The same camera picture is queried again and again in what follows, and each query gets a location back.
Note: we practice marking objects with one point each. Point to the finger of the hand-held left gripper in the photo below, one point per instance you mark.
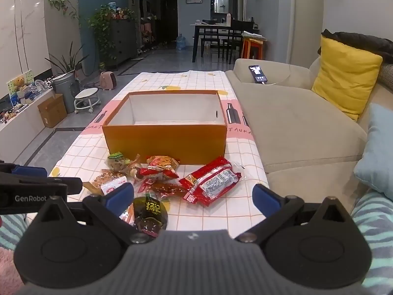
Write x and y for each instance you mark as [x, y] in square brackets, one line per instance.
[29, 171]
[73, 186]

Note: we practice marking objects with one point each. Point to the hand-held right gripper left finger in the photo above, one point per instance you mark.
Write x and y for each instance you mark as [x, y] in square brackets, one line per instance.
[118, 196]

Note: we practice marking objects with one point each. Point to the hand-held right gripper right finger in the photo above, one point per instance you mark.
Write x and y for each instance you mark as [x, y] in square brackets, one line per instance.
[264, 198]

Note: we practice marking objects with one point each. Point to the clear nut packet white label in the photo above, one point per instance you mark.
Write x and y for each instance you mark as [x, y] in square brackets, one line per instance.
[112, 185]

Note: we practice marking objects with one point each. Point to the green label raisin packet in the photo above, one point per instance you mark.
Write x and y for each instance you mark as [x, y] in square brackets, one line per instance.
[116, 159]

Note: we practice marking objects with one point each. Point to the dark green snack packet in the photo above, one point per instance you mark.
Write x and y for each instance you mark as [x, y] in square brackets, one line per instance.
[150, 218]

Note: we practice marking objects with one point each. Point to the small red white packet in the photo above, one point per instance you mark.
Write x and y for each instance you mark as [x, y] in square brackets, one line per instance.
[156, 173]

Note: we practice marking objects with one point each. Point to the red braised meat packet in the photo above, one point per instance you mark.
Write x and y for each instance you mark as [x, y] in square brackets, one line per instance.
[162, 188]

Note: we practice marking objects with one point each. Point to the large red snack packet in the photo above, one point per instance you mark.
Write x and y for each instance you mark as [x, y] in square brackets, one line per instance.
[208, 167]
[215, 187]

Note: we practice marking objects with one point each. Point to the red potato stick packet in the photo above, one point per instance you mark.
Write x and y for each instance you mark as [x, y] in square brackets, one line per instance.
[162, 162]

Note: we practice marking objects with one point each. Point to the orange cardboard box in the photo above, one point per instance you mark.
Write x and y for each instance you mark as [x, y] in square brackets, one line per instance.
[165, 143]

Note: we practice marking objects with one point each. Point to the white low cabinet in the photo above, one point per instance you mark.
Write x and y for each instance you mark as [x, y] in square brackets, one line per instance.
[18, 129]

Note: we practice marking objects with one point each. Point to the small brown cardboard box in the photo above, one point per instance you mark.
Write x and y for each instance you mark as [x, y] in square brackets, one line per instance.
[52, 110]

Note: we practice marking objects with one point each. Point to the pink fluffy cloth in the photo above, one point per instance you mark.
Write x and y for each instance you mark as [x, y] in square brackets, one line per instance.
[7, 267]

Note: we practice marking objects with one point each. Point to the beige sofa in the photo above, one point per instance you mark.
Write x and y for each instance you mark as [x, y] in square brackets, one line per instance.
[291, 123]

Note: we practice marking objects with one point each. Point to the group of small toys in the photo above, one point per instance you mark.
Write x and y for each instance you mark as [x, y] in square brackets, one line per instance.
[21, 89]

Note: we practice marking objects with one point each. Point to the grey round bin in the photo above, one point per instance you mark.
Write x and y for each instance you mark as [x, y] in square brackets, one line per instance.
[64, 92]

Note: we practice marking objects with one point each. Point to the white rolling stool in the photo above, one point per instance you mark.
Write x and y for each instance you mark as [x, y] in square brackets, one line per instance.
[87, 96]

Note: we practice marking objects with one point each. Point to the pink heater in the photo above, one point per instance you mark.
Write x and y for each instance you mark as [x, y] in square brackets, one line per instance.
[109, 80]

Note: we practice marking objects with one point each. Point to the long-leaf green plant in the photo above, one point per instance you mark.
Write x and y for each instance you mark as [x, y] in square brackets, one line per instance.
[66, 63]

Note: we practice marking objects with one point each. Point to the light blue pillow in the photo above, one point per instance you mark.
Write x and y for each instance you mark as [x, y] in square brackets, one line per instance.
[379, 153]

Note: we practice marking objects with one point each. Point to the black smartphone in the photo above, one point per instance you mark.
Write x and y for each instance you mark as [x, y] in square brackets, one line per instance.
[258, 73]

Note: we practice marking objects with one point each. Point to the checked lemon print tablecloth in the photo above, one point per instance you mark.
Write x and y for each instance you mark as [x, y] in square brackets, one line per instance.
[184, 81]

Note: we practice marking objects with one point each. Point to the yellow pillow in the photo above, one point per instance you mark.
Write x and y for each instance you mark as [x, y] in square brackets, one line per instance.
[347, 76]

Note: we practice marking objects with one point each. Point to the dark grey cabinet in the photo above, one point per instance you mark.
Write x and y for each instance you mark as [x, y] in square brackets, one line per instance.
[122, 43]

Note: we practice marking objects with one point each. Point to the orange stool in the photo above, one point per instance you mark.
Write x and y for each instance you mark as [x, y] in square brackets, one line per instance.
[253, 46]

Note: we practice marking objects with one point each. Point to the trailing ivy plant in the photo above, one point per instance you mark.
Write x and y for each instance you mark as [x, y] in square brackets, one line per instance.
[101, 30]

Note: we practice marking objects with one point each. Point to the black dining chair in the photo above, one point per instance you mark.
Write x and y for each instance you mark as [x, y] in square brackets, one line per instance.
[211, 40]
[235, 43]

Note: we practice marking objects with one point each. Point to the blue water jug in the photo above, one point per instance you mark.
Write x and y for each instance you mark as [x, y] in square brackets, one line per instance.
[181, 43]

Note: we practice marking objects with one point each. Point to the grey woven pillow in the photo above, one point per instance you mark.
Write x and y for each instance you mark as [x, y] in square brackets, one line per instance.
[387, 75]

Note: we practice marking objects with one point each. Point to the dark dining table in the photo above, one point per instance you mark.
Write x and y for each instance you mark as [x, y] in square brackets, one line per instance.
[211, 27]

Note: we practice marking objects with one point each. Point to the white bottle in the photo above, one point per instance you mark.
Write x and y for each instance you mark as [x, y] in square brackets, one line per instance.
[228, 19]

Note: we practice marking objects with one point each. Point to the dark jacket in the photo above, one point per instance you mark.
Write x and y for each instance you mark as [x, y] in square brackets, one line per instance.
[359, 41]

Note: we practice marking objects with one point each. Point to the hanging wall plant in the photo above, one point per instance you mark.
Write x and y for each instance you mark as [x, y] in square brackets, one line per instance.
[61, 4]

